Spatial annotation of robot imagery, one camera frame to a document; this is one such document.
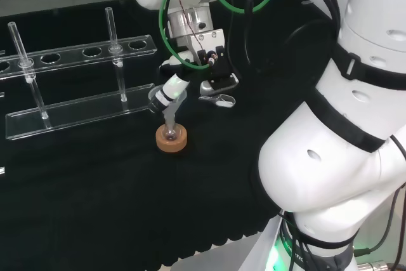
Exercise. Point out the translucent plastic funnel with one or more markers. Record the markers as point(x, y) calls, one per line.
point(171, 109)

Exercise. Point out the clear round-bottom flask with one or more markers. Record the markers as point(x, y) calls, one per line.
point(170, 134)

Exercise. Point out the clear weighing funnel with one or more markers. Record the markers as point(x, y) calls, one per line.
point(223, 100)

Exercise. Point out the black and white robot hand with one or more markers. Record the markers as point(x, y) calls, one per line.
point(219, 58)

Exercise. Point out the clear acrylic funnel stand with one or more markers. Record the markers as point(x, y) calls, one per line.
point(89, 110)

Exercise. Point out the black bench cloth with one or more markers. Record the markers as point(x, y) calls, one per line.
point(111, 195)

